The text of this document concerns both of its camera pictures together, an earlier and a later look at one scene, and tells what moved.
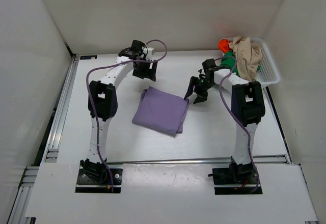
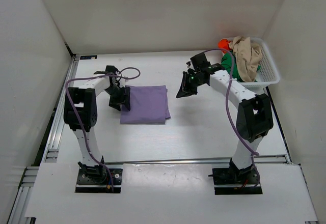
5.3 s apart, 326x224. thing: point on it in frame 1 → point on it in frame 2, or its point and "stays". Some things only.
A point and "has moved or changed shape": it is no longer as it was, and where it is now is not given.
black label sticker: (92, 57) stays
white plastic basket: (267, 74) stays
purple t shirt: (161, 111) has moved or changed shape
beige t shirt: (248, 56) stays
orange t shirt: (223, 45) stays
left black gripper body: (144, 69) → (122, 95)
